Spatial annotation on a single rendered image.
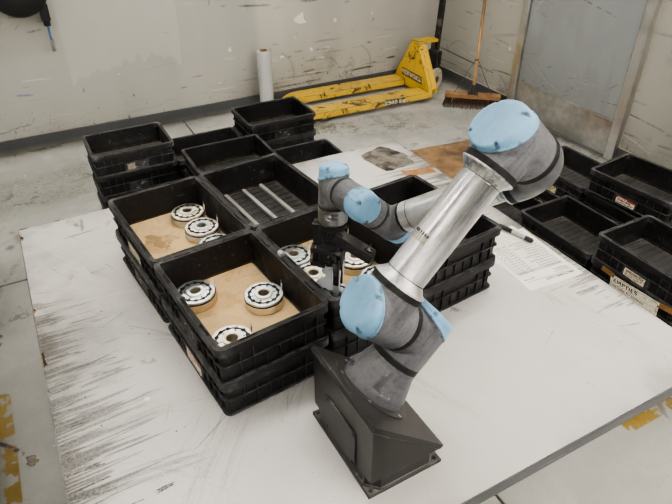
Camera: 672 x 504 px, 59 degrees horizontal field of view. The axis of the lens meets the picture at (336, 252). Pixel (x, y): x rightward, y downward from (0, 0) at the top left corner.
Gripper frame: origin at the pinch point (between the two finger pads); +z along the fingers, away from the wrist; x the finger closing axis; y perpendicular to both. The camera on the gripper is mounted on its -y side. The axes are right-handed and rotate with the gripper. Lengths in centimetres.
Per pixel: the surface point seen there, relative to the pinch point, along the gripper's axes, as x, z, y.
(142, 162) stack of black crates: -126, 19, 122
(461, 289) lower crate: -19.1, 7.2, -33.2
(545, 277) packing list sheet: -38, 11, -60
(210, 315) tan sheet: 13.3, 3.8, 31.5
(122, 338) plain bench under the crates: 12, 17, 59
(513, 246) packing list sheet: -54, 9, -51
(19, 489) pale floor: 14, 87, 108
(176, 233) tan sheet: -21, 0, 56
